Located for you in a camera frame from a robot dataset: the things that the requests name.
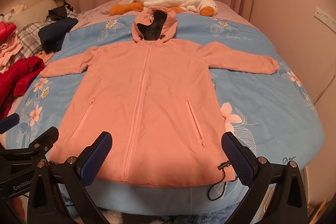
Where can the navy folded garment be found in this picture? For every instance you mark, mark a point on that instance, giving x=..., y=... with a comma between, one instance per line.
x=52, y=36

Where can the light pink clothes pile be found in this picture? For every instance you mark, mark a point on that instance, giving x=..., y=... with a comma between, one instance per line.
x=9, y=48

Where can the white goose plush toy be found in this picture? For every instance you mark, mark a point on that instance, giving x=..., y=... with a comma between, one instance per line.
x=204, y=7

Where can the red puffer jacket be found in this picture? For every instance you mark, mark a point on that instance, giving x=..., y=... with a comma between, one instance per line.
x=6, y=29

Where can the red knit garment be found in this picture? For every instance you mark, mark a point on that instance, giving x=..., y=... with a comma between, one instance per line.
x=17, y=79

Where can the plaid grey shirt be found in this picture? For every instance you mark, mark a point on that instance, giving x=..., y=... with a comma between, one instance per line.
x=29, y=39

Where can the pink bed sheet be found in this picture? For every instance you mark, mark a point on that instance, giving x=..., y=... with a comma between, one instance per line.
x=100, y=14

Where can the white wall power strip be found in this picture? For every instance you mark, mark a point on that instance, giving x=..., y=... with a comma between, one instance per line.
x=325, y=19

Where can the pink hooded jacket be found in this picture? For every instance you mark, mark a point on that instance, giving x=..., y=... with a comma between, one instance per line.
x=155, y=96

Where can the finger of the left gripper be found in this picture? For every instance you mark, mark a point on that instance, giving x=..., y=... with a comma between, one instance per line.
x=9, y=122
x=46, y=141

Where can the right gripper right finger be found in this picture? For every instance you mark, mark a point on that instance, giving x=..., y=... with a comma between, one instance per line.
x=288, y=203

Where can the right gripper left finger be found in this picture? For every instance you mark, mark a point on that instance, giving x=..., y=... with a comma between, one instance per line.
x=46, y=204

